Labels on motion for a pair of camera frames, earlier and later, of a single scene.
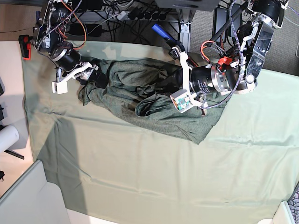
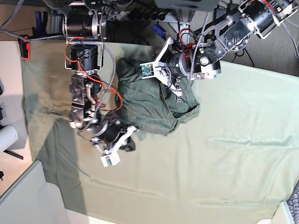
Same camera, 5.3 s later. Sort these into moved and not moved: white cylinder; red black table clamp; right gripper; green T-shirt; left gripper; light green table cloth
Moved: left gripper; right gripper; green T-shirt
Not moved: light green table cloth; white cylinder; red black table clamp
